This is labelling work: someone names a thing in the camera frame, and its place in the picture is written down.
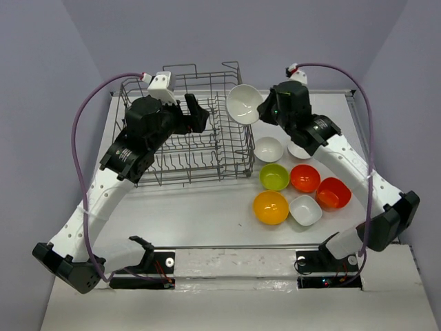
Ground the white square bowl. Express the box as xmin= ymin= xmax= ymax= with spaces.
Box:
xmin=289 ymin=195 xmax=322 ymax=227

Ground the orange round plastic bowl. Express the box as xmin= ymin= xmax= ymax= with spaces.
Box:
xmin=290 ymin=164 xmax=321 ymax=193

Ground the orange square plastic bowl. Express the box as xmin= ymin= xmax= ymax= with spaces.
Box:
xmin=315 ymin=177 xmax=352 ymax=210

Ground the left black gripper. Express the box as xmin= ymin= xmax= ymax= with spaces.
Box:
xmin=148 ymin=94 xmax=209 ymax=152

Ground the green plastic bowl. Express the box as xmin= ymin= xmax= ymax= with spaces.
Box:
xmin=259 ymin=163 xmax=289 ymax=191

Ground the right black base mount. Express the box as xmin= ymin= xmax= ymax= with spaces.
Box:
xmin=294 ymin=250 xmax=362 ymax=290

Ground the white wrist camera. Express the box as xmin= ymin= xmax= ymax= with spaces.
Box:
xmin=285 ymin=63 xmax=308 ymax=86
xmin=141 ymin=71 xmax=177 ymax=105

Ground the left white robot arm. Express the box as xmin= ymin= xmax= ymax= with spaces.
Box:
xmin=32 ymin=94 xmax=209 ymax=294

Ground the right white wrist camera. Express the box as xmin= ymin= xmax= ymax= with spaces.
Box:
xmin=285 ymin=63 xmax=308 ymax=86

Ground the yellow plastic bowl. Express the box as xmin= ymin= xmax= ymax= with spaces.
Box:
xmin=253 ymin=190 xmax=289 ymax=225

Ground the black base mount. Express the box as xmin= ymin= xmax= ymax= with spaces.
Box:
xmin=294 ymin=250 xmax=362 ymax=290
xmin=108 ymin=250 xmax=176 ymax=290

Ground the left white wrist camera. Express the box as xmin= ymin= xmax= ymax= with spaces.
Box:
xmin=141 ymin=71 xmax=177 ymax=105

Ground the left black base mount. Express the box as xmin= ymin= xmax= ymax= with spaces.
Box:
xmin=108 ymin=250 xmax=176 ymax=290

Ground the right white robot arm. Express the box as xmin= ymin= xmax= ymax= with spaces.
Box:
xmin=257 ymin=81 xmax=420 ymax=270

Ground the white round bowl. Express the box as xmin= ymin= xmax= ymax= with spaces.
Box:
xmin=254 ymin=137 xmax=283 ymax=163
xmin=226 ymin=84 xmax=263 ymax=125
xmin=287 ymin=141 xmax=311 ymax=160

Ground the grey wire dish rack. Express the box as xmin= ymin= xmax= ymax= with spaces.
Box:
xmin=111 ymin=61 xmax=254 ymax=186

